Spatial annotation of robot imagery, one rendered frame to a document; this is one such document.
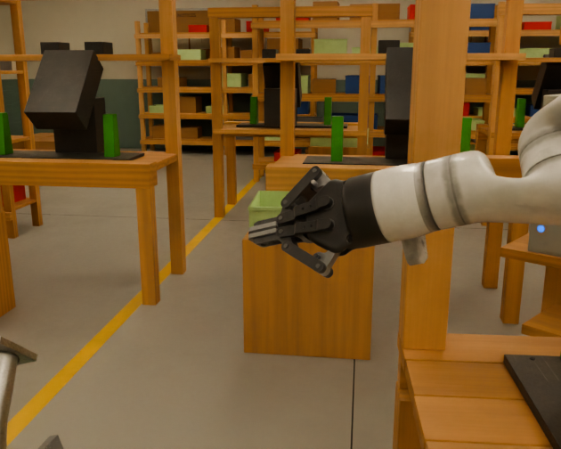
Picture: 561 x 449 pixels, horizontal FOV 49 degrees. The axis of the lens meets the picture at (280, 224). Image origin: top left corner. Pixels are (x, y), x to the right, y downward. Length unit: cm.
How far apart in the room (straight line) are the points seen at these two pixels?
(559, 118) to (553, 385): 73
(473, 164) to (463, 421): 62
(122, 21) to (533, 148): 1130
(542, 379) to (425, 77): 60
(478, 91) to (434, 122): 680
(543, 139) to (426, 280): 74
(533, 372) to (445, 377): 16
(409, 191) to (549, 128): 13
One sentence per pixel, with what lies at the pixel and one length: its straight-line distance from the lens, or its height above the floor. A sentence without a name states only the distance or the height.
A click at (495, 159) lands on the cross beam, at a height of 127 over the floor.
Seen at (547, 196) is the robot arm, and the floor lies 135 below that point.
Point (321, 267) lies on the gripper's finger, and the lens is 63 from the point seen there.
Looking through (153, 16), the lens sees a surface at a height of 232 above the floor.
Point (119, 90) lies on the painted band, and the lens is 1179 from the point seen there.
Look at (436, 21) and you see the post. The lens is 122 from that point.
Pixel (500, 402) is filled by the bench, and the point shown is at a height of 88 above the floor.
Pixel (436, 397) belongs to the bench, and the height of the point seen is 88.
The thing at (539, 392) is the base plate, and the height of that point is 90.
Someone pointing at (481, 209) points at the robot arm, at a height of 133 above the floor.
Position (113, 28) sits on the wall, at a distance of 1182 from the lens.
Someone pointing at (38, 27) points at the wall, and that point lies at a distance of 1243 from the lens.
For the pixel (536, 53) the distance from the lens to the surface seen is 1062.
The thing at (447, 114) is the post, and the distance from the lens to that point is 123.
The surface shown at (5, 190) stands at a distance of 580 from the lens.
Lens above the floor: 146
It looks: 14 degrees down
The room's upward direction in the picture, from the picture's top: straight up
